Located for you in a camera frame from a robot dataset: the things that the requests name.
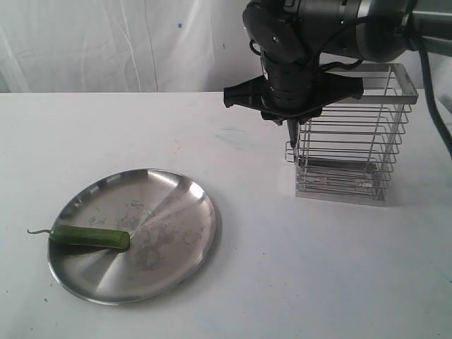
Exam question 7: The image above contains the green cucumber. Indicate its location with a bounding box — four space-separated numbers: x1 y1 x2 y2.
27 225 131 251

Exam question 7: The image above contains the round stainless steel plate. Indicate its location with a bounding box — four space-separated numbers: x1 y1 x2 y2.
47 169 222 305

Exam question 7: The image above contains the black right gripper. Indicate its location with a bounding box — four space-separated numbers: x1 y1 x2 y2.
223 56 364 123

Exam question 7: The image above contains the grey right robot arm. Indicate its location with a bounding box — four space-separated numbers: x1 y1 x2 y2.
224 1 451 121

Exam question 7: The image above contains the steel wire utensil rack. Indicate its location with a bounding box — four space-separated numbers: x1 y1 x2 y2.
285 64 418 206

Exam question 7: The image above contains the white backdrop curtain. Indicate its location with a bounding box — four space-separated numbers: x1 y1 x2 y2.
0 0 452 93

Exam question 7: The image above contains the black kitchen knife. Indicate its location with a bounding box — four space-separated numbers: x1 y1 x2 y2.
287 119 299 163

